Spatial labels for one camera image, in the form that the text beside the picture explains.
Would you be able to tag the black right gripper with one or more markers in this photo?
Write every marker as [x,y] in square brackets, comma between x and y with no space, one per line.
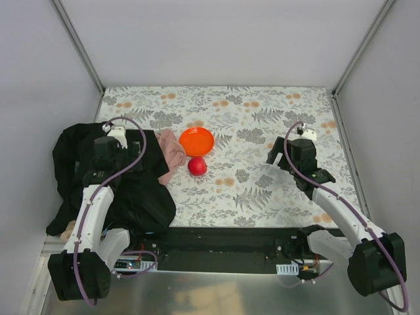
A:
[283,153]

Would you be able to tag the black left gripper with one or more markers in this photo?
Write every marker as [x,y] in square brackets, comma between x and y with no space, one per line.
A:
[132,151]

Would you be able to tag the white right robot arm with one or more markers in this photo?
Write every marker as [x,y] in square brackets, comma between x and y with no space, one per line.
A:
[373,259]

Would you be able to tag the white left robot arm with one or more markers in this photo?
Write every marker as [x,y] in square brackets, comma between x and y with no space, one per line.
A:
[82,271]

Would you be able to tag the pink cloth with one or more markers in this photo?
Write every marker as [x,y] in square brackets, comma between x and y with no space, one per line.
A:
[173,152]

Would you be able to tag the black cloth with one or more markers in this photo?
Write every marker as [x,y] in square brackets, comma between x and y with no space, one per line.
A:
[141,204]

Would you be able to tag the beige cloth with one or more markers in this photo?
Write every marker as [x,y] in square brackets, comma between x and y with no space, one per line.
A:
[68,231]

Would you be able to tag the floral patterned table mat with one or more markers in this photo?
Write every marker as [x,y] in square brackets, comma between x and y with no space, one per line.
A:
[239,188]

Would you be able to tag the orange plastic plate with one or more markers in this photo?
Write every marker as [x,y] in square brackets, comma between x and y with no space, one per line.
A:
[197,141]

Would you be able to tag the red apple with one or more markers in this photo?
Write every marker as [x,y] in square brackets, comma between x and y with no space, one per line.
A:
[197,166]

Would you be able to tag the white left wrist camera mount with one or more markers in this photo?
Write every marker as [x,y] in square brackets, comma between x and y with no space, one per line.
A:
[117,132]

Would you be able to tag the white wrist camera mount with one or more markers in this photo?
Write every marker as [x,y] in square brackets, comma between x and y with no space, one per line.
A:
[117,132]
[304,132]

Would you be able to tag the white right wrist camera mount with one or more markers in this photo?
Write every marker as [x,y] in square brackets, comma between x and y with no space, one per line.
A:
[304,132]

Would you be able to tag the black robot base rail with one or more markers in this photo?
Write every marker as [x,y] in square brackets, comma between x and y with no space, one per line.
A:
[225,250]

